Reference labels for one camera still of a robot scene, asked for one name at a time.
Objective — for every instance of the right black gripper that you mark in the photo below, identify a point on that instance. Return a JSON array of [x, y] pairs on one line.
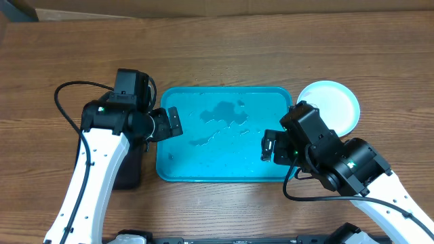
[[287, 157]]

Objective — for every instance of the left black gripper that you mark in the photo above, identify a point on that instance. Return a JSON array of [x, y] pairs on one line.
[[163, 129]]

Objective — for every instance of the light blue rimmed plate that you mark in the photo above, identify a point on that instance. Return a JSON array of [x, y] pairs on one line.
[[338, 106]]

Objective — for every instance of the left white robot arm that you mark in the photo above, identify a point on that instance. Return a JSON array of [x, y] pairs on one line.
[[112, 127]]

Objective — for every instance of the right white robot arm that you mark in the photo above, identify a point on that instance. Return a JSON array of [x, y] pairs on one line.
[[354, 170]]

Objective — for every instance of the teal plastic serving tray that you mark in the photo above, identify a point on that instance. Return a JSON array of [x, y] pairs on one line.
[[222, 132]]

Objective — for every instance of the black rectangular water tray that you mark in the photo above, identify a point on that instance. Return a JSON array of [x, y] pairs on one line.
[[130, 169]]

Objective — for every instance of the brown cardboard backdrop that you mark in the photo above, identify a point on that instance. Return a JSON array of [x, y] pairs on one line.
[[35, 10]]

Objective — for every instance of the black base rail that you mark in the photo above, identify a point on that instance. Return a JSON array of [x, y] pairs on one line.
[[147, 238]]

